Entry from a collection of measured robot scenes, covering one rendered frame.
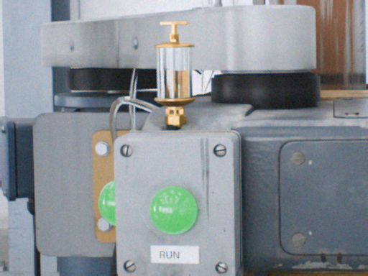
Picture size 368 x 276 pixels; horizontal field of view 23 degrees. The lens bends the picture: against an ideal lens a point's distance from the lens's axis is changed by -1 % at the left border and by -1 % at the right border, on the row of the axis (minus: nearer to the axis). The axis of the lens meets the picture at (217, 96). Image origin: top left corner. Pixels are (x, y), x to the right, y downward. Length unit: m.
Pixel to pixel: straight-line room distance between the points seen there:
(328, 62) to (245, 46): 0.38
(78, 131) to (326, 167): 0.47
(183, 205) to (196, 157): 0.03
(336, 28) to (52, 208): 0.39
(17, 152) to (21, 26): 4.58
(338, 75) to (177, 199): 0.57
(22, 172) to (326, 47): 0.38
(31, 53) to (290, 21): 4.92
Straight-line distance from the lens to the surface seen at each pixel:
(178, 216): 0.56
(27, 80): 5.62
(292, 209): 0.62
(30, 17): 5.62
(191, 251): 0.58
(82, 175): 1.04
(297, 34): 0.73
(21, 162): 1.07
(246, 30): 0.73
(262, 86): 0.72
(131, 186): 0.58
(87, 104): 1.06
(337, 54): 1.10
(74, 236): 1.05
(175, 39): 0.65
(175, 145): 0.57
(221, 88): 0.74
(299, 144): 0.61
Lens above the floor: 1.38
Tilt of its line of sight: 3 degrees down
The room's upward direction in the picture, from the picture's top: 1 degrees counter-clockwise
